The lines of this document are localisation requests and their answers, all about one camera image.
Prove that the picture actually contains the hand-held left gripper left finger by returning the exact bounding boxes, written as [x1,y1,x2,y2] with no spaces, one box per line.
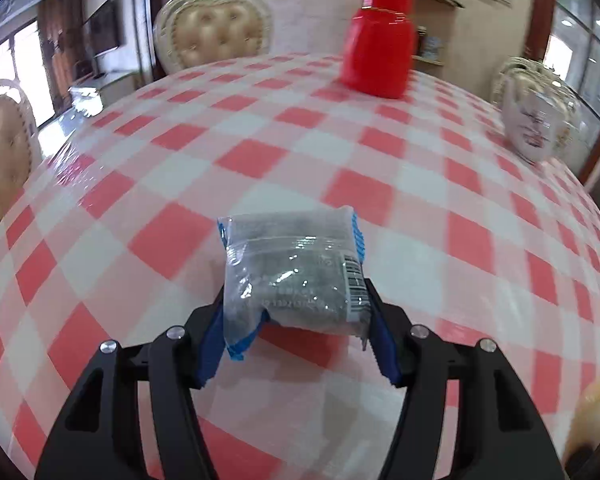
[34,287,227,480]

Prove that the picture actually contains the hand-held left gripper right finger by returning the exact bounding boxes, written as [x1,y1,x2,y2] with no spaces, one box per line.
[362,277,566,480]

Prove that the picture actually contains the blue clear snack packet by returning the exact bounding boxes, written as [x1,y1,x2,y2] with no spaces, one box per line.
[216,204,370,364]

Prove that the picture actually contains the red checkered tablecloth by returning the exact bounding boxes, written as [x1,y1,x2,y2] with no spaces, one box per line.
[0,52,600,480]

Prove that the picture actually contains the yellow cake clear packet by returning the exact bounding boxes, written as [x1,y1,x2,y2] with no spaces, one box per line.
[565,372,600,461]

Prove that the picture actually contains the white floral teapot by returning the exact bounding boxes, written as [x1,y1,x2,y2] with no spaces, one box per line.
[499,66,582,164]

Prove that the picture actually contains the cream tufted chair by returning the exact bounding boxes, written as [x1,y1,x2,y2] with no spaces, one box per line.
[491,56,583,161]
[0,79,44,242]
[152,0,274,79]

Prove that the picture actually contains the white television cabinet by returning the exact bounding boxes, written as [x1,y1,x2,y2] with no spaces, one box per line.
[69,71,132,112]

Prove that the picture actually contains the red thermos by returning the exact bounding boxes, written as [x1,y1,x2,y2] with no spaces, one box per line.
[339,0,417,100]

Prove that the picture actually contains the brown curtains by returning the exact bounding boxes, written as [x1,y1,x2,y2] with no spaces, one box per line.
[36,0,82,112]

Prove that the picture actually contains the window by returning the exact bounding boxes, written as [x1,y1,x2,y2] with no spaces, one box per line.
[0,19,49,129]

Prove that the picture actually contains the television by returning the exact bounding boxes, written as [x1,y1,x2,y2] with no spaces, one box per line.
[87,0,122,59]

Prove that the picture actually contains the glass panel door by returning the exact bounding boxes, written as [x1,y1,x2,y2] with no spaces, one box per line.
[549,0,600,128]

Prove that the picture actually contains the wooden wall shelf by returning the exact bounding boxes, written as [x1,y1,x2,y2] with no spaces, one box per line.
[394,0,467,82]

